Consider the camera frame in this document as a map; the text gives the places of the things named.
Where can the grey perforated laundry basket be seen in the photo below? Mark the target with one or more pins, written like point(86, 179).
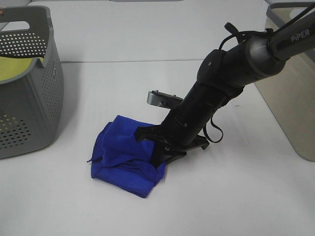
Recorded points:
point(30, 103)

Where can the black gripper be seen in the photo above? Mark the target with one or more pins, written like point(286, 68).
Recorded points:
point(177, 133)

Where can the beige storage basket grey rim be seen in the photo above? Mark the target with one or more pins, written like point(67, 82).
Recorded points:
point(290, 95)

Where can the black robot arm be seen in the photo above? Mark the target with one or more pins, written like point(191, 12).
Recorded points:
point(222, 77)

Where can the blue towel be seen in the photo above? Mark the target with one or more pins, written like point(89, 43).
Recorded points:
point(120, 160)

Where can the yellow-green cloth in basket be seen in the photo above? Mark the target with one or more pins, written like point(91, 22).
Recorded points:
point(11, 67)

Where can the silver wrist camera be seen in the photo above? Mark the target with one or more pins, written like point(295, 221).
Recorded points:
point(163, 100)

